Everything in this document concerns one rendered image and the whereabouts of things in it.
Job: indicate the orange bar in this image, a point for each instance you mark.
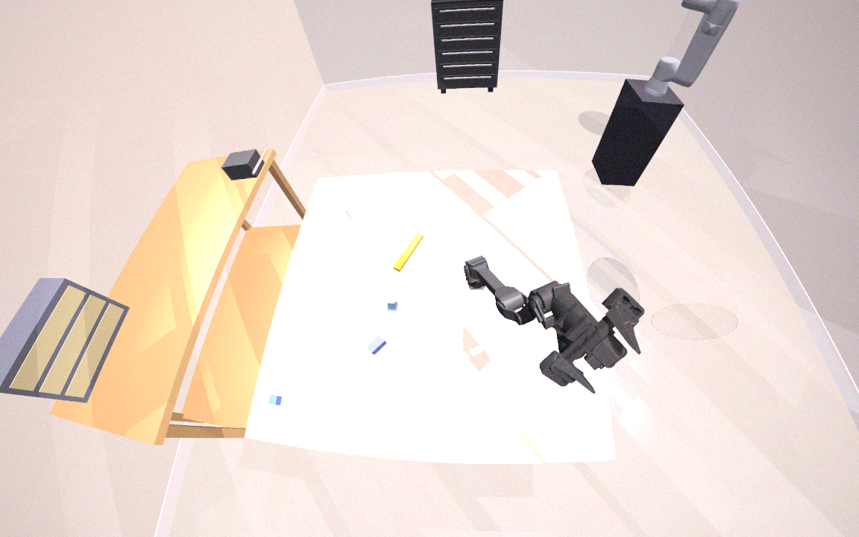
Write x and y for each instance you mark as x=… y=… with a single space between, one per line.
x=408 y=252

